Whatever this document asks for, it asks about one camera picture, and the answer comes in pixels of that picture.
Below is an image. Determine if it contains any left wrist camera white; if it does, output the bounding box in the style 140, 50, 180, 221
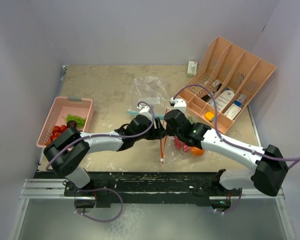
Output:
137, 105, 154, 121

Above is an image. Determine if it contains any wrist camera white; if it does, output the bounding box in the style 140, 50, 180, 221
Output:
137, 105, 154, 121
169, 97, 187, 114

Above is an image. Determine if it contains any white medicine box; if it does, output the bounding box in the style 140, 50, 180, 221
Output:
224, 103, 242, 120

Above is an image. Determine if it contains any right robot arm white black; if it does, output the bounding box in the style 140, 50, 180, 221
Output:
164, 109, 289, 197

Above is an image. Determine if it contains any zip bag with fake fruit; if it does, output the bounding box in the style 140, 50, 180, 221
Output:
126, 76, 170, 120

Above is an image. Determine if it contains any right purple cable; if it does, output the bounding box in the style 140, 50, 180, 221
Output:
172, 83, 300, 171

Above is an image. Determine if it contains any zip bag with orange watermelon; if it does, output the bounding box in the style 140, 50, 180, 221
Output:
159, 136, 198, 164

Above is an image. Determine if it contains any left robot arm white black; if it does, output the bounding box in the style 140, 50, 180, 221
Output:
43, 114, 166, 196

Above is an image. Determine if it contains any yellow tape measure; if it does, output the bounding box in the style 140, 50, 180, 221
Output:
204, 111, 216, 123

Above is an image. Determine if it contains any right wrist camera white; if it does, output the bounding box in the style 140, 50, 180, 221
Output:
169, 97, 187, 114

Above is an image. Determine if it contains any orange fake orange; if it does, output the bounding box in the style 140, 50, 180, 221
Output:
189, 147, 205, 157

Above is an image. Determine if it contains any dark purple fake plum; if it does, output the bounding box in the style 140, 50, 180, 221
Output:
66, 120, 77, 128

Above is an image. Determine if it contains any purple cable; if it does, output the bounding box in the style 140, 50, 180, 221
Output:
172, 83, 300, 171
45, 101, 156, 222

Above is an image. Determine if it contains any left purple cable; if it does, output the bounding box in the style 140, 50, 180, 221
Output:
45, 101, 156, 222

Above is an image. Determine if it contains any small white green box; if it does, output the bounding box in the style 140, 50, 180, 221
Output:
187, 60, 198, 77

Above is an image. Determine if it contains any pink plastic basket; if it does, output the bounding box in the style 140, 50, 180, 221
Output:
36, 96, 95, 148

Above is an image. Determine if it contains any orange desk organizer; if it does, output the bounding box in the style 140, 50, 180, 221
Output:
178, 36, 276, 134

